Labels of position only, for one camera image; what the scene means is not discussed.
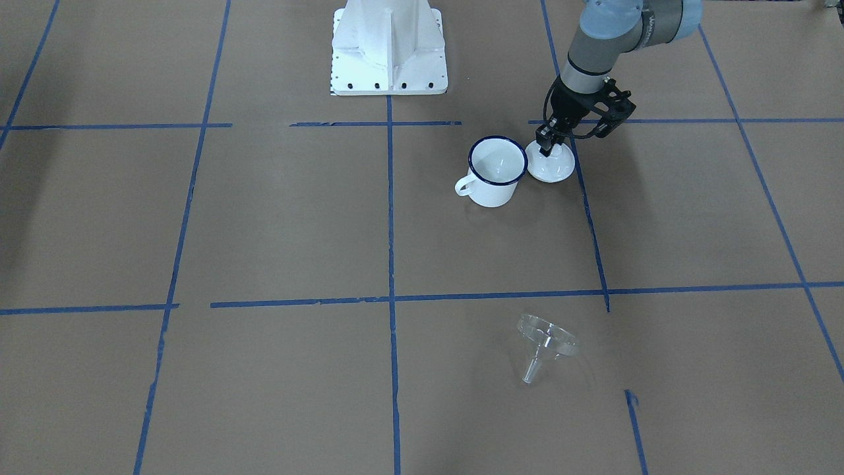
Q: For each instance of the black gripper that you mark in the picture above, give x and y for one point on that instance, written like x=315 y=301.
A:
x=566 y=103

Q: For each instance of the white ceramic lid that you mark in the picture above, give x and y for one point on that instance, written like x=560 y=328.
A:
x=552 y=169

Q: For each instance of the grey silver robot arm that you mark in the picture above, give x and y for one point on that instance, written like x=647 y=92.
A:
x=606 y=30

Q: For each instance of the white enamel mug blue rim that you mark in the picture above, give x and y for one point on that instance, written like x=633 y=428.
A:
x=495 y=166

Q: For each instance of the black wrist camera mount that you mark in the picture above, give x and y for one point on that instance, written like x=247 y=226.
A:
x=613 y=106

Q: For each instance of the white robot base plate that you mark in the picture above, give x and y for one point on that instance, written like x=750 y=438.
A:
x=388 y=47

